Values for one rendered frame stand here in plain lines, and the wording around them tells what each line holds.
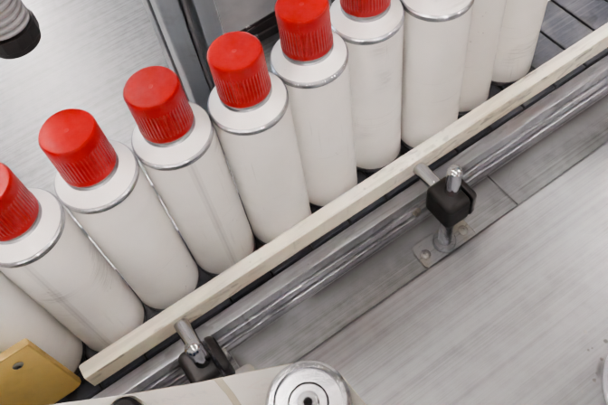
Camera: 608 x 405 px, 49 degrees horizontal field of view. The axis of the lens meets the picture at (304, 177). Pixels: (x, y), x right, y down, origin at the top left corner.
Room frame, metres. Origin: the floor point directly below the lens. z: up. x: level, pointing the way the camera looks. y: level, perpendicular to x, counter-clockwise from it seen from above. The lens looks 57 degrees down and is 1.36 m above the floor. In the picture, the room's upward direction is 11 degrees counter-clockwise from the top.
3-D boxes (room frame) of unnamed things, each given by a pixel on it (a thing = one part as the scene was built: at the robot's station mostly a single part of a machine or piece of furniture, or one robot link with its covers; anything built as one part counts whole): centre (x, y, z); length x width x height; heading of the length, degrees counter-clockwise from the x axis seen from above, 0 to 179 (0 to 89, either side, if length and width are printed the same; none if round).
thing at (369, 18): (0.33, -0.06, 0.98); 0.05 x 0.05 x 0.20
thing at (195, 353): (0.17, 0.10, 0.89); 0.06 x 0.03 x 0.12; 25
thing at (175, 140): (0.26, 0.08, 0.98); 0.05 x 0.05 x 0.20
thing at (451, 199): (0.25, -0.11, 0.89); 0.03 x 0.03 x 0.12; 25
